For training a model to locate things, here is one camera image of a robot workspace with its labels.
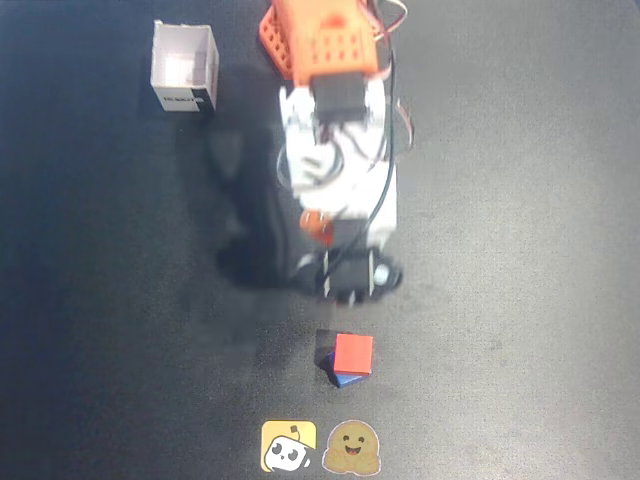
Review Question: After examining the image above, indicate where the red cube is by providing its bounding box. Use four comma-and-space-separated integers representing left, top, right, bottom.
332, 333, 375, 377

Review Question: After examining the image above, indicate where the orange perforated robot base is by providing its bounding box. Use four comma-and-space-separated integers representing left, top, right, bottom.
257, 8, 301, 80

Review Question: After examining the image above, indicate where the yellow robot face sticker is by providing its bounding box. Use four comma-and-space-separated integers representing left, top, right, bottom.
260, 419, 318, 473

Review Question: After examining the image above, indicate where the blue cube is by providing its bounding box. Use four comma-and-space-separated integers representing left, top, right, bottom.
319, 350, 367, 391

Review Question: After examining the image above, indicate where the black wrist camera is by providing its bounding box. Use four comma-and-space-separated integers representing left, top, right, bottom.
293, 248, 404, 307

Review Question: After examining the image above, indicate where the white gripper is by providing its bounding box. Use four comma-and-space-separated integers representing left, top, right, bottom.
276, 78, 400, 251

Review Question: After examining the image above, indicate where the black camera cable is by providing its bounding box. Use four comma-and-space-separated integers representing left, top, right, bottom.
366, 42, 401, 224

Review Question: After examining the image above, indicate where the white open cardboard box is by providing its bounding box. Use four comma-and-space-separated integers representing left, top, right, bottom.
148, 18, 221, 114

